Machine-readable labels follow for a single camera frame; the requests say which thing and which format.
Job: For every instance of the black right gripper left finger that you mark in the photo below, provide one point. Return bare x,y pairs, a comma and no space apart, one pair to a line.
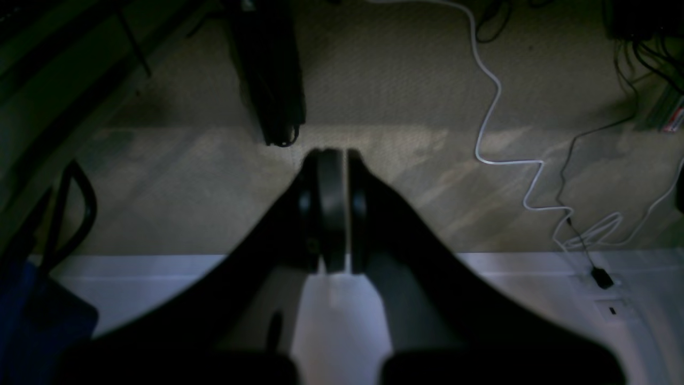
236,324

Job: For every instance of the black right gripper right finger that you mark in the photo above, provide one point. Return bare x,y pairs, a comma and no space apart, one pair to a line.
447,325

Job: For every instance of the blue bin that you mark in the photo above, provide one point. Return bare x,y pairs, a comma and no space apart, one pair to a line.
40,321

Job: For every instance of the black table leg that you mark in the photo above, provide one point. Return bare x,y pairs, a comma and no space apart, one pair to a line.
265,43

